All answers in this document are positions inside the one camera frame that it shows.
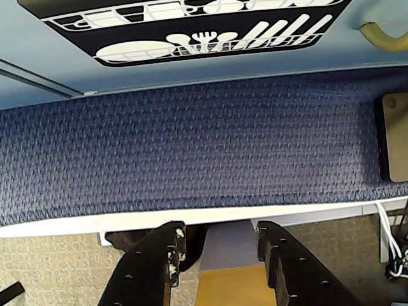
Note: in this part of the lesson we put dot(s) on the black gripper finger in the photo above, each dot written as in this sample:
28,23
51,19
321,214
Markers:
143,271
296,271

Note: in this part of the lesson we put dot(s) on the black bar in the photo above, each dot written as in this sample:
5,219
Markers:
9,290

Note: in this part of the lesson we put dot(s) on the blue woven mat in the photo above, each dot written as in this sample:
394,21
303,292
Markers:
191,143

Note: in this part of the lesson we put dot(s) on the tan wooden board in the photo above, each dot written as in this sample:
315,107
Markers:
396,140

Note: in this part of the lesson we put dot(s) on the blue dishwasher door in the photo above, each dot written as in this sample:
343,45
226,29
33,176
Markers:
223,74

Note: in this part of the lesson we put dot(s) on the blue toy kitchen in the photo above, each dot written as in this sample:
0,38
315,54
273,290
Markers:
19,92

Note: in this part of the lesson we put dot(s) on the black dish rack sticker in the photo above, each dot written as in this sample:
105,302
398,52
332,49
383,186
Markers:
143,35

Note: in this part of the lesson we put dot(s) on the gray and yellow post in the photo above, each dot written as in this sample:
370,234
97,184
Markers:
224,252

